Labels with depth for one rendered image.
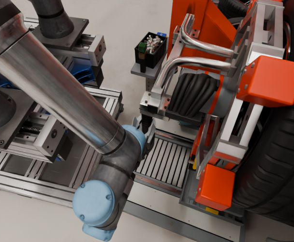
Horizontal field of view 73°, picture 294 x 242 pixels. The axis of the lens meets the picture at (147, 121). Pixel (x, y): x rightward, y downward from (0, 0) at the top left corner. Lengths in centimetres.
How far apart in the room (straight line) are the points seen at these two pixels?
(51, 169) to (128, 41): 158
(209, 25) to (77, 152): 105
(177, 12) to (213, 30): 20
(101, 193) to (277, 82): 36
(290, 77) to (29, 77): 41
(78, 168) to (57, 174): 13
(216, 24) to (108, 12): 195
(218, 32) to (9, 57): 97
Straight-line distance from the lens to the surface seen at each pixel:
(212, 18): 112
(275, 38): 54
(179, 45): 68
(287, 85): 40
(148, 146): 60
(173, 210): 133
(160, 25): 261
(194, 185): 123
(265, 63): 40
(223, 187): 55
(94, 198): 40
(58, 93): 35
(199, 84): 48
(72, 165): 133
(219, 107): 68
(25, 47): 34
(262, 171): 48
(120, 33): 249
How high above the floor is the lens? 139
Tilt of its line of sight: 58 degrees down
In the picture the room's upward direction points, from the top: straight up
